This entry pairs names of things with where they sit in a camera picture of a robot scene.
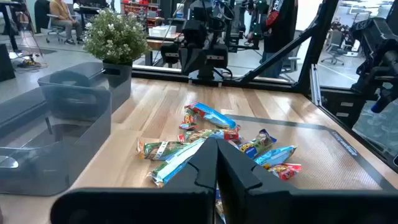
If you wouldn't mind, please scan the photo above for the green and orange granola bar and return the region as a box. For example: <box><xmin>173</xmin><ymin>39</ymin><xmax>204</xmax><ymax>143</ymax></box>
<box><xmin>136</xmin><ymin>138</ymin><xmax>191</xmax><ymax>162</ymax></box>

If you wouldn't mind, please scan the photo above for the silver aluminium bracket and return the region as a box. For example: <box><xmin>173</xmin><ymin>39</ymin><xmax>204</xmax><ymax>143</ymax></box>
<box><xmin>309</xmin><ymin>63</ymin><xmax>323</xmax><ymax>107</ymax></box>

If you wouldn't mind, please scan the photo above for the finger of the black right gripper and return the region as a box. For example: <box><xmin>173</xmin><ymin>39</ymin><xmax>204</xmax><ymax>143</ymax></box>
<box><xmin>160</xmin><ymin>43</ymin><xmax>197</xmax><ymax>75</ymax></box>
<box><xmin>195</xmin><ymin>44</ymin><xmax>229</xmax><ymax>75</ymax></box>

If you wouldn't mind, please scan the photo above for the office chair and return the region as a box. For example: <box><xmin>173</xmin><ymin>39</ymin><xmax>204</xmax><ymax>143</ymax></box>
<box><xmin>320</xmin><ymin>29</ymin><xmax>348</xmax><ymax>67</ymax></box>
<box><xmin>45</xmin><ymin>12</ymin><xmax>77</xmax><ymax>44</ymax></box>

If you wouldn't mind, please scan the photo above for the black background robot rig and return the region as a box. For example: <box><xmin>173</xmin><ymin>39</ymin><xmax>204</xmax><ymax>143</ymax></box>
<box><xmin>225</xmin><ymin>0</ymin><xmax>264</xmax><ymax>54</ymax></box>

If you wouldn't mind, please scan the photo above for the white plastic tray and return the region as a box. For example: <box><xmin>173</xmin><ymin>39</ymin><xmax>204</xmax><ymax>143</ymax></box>
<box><xmin>148</xmin><ymin>24</ymin><xmax>178</xmax><ymax>39</ymax></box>

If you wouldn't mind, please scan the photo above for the black aluminium table frame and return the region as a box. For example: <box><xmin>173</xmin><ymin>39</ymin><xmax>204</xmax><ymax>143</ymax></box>
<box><xmin>130</xmin><ymin>0</ymin><xmax>398</xmax><ymax>175</ymax></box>

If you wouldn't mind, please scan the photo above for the wooden table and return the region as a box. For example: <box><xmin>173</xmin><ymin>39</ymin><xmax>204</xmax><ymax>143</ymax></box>
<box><xmin>144</xmin><ymin>30</ymin><xmax>185</xmax><ymax>67</ymax></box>

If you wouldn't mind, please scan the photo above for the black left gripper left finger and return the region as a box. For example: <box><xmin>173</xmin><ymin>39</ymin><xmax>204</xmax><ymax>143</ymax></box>
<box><xmin>50</xmin><ymin>138</ymin><xmax>218</xmax><ymax>224</ymax></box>

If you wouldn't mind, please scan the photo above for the green plant in black pot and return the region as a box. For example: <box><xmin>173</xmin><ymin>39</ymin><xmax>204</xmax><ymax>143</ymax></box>
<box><xmin>82</xmin><ymin>7</ymin><xmax>150</xmax><ymax>67</ymax></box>

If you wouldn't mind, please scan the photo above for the cable pile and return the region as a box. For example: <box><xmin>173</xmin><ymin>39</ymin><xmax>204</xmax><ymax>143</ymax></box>
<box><xmin>16</xmin><ymin>57</ymin><xmax>44</xmax><ymax>70</ymax></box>

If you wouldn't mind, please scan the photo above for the person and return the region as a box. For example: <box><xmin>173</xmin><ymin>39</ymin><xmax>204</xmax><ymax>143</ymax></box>
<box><xmin>49</xmin><ymin>0</ymin><xmax>84</xmax><ymax>45</ymax></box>
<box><xmin>247</xmin><ymin>0</ymin><xmax>300</xmax><ymax>79</ymax></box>
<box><xmin>352</xmin><ymin>98</ymin><xmax>398</xmax><ymax>158</ymax></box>

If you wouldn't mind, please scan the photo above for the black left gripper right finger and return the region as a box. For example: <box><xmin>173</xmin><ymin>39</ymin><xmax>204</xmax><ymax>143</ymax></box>
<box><xmin>216</xmin><ymin>138</ymin><xmax>398</xmax><ymax>224</ymax></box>

